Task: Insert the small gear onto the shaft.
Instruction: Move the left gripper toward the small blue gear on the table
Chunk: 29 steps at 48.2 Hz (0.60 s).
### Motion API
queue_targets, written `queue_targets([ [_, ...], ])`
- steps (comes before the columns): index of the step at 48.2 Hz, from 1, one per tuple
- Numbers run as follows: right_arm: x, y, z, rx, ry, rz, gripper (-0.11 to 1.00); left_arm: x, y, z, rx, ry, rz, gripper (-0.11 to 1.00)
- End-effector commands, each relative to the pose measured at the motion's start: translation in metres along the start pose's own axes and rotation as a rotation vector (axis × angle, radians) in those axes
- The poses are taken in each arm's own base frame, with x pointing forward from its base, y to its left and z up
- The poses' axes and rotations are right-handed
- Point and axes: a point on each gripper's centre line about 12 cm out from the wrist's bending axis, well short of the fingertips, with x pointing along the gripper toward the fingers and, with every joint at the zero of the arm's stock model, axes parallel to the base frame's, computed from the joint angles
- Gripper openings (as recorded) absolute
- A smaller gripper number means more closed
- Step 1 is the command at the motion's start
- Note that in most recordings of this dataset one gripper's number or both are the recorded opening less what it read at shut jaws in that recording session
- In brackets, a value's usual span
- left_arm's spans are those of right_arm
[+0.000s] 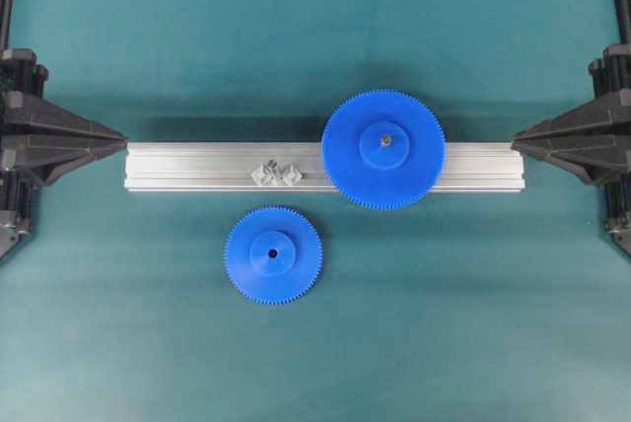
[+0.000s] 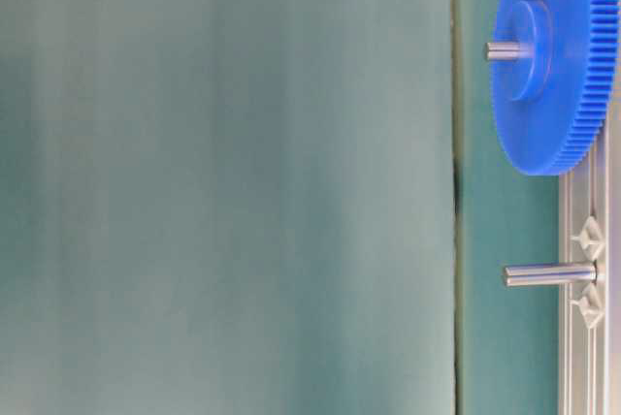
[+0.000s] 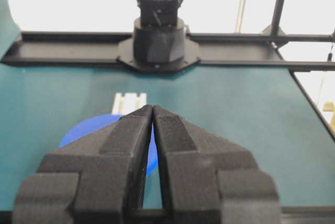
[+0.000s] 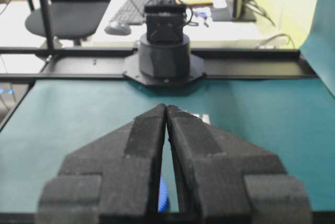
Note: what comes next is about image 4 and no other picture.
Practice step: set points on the black office chair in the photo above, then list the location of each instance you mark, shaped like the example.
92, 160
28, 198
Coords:
76, 20

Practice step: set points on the black vertical frame post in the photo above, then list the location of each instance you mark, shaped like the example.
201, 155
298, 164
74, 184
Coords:
46, 18

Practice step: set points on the black frame rail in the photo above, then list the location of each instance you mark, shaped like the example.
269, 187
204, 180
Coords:
121, 64

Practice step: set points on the grey computer mouse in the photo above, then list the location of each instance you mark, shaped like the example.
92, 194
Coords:
117, 28

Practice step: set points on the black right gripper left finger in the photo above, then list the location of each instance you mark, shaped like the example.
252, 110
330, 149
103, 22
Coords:
116, 176

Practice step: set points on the black keyboard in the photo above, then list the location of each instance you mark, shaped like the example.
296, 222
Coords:
131, 12

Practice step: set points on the small blue gear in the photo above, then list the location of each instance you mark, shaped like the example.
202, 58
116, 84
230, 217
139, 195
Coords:
163, 200

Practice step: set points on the white desk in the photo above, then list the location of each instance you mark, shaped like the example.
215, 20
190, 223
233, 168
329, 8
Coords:
167, 23

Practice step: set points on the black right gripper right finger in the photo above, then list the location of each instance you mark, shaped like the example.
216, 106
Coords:
232, 180

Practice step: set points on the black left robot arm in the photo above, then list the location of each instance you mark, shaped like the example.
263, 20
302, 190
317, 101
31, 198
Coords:
160, 62

